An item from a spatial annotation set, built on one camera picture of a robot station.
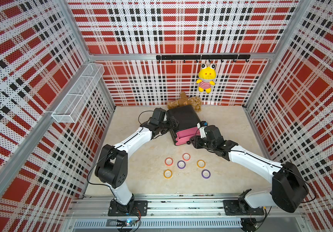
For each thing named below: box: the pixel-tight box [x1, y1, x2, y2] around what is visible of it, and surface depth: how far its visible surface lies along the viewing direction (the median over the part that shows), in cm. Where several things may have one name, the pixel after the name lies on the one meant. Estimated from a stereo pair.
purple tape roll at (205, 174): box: [201, 169, 212, 180], surface depth 87 cm
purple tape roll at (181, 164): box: [177, 159, 186, 170], surface depth 90 cm
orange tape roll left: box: [163, 169, 173, 180], surface depth 87 cm
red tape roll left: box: [164, 157, 174, 167], surface depth 92 cm
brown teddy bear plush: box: [166, 91, 202, 113], surface depth 116 cm
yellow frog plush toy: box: [196, 62, 217, 94], surface depth 95 cm
